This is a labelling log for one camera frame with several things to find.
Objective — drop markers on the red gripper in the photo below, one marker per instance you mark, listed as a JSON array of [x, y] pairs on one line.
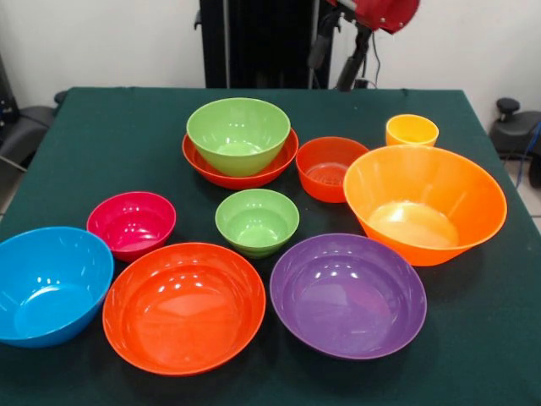
[[384, 12]]

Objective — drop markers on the blue bowl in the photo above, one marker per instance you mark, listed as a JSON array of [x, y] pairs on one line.
[[46, 292]]

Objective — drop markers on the pink bowl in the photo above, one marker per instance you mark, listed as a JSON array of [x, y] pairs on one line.
[[131, 224]]

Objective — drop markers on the large red bowl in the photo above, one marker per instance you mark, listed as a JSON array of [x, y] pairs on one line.
[[184, 313], [236, 182]]

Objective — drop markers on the dark green table cloth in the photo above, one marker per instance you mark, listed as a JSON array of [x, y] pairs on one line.
[[127, 148]]

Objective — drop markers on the large green bowl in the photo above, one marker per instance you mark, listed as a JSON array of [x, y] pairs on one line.
[[236, 135]]

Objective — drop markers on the small red bowl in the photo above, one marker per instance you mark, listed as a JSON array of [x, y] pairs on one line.
[[325, 165]]

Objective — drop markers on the purple bowl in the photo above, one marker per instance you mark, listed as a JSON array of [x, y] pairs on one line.
[[346, 300]]

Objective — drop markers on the small green bowl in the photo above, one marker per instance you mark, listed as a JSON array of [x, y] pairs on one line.
[[255, 220]]

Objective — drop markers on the black device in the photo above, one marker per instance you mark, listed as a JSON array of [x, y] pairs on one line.
[[6, 97]]

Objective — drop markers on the yellow cup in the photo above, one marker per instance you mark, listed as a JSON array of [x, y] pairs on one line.
[[412, 129]]

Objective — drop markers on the large orange bowl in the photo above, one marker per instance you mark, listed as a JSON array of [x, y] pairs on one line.
[[422, 199]]

